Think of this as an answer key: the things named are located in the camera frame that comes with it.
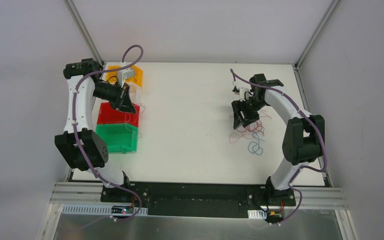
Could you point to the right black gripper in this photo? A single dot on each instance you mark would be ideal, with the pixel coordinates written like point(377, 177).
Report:
point(245, 108)

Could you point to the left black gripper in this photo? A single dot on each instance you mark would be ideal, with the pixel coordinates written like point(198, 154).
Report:
point(118, 96)

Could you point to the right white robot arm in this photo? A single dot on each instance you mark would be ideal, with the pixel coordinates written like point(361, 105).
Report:
point(303, 141)

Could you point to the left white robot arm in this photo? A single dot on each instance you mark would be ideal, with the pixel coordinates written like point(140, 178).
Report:
point(80, 146)

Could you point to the clear plastic bin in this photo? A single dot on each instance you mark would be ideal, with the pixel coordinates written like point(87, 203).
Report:
point(135, 93)

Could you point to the red plastic bin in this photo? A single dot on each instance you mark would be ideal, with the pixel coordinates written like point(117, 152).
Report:
point(108, 115)

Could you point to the orange plastic bin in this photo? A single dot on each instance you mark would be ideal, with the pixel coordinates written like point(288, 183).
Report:
point(136, 79)

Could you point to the green plastic bin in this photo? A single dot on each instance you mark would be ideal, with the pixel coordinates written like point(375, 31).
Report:
point(119, 138)

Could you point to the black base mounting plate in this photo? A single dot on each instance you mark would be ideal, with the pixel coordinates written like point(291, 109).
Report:
point(198, 199)

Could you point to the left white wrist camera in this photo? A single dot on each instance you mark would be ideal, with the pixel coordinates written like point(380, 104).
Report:
point(124, 74)

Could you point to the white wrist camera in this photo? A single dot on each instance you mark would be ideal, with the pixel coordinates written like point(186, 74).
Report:
point(124, 74)
point(244, 93)

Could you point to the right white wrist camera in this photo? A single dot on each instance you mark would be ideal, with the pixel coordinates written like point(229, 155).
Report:
point(244, 93)

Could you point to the aluminium frame rail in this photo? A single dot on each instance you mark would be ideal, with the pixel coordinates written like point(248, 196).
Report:
point(77, 193)

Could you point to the white slotted cable duct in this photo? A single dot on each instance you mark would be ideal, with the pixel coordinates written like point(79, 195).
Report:
point(119, 210)

